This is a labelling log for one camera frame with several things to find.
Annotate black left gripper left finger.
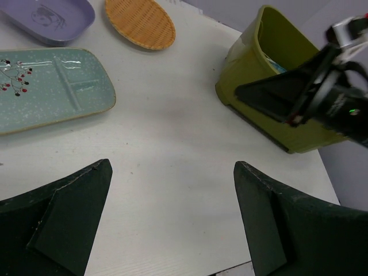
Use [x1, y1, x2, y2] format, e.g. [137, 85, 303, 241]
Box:
[1, 159, 113, 275]

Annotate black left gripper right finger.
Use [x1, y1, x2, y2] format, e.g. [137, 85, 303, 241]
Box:
[233, 161, 367, 275]

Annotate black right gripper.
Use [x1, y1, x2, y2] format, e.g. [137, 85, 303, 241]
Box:
[235, 45, 342, 127]

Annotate mint green divided tray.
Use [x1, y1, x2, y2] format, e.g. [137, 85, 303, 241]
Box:
[1, 48, 116, 135]

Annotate purple square dish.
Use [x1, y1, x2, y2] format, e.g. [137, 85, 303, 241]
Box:
[1, 1, 95, 47]

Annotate teal scalloped plate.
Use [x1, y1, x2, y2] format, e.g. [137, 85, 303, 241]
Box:
[265, 55, 287, 74]

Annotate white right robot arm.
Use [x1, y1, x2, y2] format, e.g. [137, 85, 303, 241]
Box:
[235, 44, 367, 147]

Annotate olive green plastic bin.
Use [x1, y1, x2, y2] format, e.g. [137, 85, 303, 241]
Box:
[215, 5, 346, 154]

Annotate orange woven round plate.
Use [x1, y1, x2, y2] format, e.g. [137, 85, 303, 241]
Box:
[105, 0, 176, 51]

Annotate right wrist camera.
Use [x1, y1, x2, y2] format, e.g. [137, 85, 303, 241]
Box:
[325, 14, 367, 64]

